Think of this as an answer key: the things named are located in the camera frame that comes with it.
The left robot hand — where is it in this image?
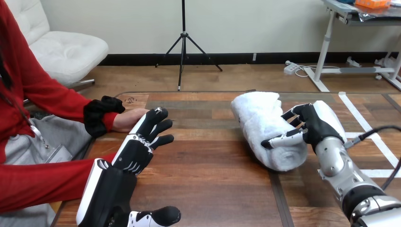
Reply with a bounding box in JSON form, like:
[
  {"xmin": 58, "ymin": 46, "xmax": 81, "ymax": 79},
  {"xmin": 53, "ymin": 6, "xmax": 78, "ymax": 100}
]
[{"xmin": 76, "ymin": 107, "xmax": 182, "ymax": 227}]

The person's hand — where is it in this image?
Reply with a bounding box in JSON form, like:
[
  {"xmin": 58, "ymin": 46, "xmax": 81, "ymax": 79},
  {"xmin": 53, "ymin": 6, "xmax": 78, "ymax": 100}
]
[{"xmin": 112, "ymin": 108, "xmax": 152, "ymax": 133}]

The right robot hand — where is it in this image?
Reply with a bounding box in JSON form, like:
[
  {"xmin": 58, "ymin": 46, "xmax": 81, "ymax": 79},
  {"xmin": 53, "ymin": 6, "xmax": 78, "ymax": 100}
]
[{"xmin": 261, "ymin": 100, "xmax": 348, "ymax": 150}]

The white towel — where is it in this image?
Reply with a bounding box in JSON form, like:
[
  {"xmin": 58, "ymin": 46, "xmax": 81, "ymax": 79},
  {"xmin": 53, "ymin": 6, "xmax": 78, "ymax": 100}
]
[{"xmin": 230, "ymin": 91, "xmax": 309, "ymax": 173}]

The person's forearm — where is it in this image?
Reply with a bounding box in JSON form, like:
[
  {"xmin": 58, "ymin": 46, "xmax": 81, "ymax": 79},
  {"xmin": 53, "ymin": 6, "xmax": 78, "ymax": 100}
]
[
  {"xmin": 0, "ymin": 153, "xmax": 117, "ymax": 214},
  {"xmin": 34, "ymin": 95, "xmax": 126, "ymax": 139}
]

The person's body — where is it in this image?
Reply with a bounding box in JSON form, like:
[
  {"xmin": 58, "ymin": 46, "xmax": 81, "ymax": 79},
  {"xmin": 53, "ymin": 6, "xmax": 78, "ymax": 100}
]
[{"xmin": 0, "ymin": 0, "xmax": 95, "ymax": 227}]

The white power strip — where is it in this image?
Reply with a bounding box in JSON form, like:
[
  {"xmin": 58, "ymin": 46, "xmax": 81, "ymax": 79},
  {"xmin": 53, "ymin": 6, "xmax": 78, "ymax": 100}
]
[{"xmin": 283, "ymin": 61, "xmax": 300, "ymax": 76}]

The white desk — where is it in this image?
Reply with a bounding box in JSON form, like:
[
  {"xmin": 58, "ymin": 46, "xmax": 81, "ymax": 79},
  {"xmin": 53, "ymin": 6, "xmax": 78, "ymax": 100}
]
[{"xmin": 303, "ymin": 0, "xmax": 401, "ymax": 93}]

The white cushioned chair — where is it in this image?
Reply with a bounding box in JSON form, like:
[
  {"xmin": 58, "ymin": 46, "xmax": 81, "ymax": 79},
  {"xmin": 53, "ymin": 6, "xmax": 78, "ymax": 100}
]
[{"xmin": 4, "ymin": 0, "xmax": 110, "ymax": 92}]

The black tripod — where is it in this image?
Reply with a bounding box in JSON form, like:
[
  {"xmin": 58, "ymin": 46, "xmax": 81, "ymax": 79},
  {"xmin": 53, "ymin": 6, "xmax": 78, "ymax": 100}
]
[{"xmin": 155, "ymin": 0, "xmax": 223, "ymax": 92}]

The foil sheet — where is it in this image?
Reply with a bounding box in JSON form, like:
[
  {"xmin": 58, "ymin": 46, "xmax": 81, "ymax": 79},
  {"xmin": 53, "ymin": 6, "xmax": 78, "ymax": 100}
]
[{"xmin": 343, "ymin": 0, "xmax": 401, "ymax": 23}]

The orange thing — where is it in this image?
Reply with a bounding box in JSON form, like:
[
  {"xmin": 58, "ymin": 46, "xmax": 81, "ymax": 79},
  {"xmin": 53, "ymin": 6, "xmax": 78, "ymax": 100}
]
[{"xmin": 354, "ymin": 0, "xmax": 392, "ymax": 9}]

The tangle of cables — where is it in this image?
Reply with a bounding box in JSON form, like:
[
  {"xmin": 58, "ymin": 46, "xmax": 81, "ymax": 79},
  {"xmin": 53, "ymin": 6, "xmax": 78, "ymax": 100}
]
[{"xmin": 294, "ymin": 64, "xmax": 341, "ymax": 79}]

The black cable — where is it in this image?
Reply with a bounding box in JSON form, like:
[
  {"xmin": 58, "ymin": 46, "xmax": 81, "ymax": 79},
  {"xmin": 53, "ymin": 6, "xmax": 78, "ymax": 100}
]
[{"xmin": 344, "ymin": 125, "xmax": 401, "ymax": 192}]

